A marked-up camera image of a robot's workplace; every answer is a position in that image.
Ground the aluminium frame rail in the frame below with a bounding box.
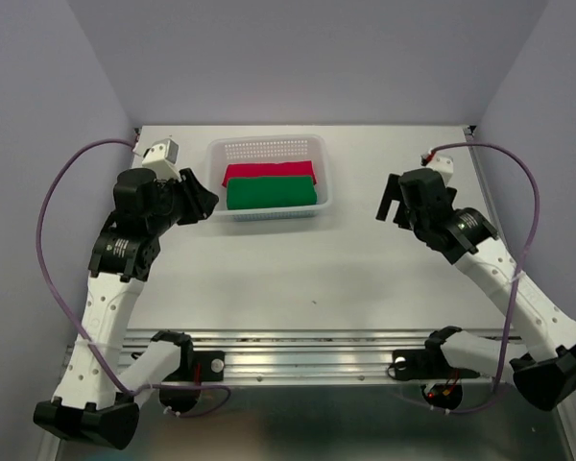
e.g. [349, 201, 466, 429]
[57, 328, 567, 385]

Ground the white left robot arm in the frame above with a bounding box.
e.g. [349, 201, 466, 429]
[33, 168, 219, 449]

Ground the green t shirt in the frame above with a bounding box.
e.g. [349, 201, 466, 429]
[227, 177, 318, 210]

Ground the white perforated plastic basket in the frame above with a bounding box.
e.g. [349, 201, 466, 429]
[205, 134, 333, 221]

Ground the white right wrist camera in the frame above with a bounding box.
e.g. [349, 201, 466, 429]
[420, 151, 454, 186]

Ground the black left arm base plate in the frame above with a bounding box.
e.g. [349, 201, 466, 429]
[165, 351, 226, 384]

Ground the rolled red t shirt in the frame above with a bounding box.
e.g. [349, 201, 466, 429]
[222, 160, 317, 187]

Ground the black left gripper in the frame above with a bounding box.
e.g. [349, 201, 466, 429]
[149, 167, 220, 234]

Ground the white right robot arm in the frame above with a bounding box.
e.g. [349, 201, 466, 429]
[376, 168, 576, 411]

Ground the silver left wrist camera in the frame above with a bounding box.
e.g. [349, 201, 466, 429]
[133, 138, 180, 182]

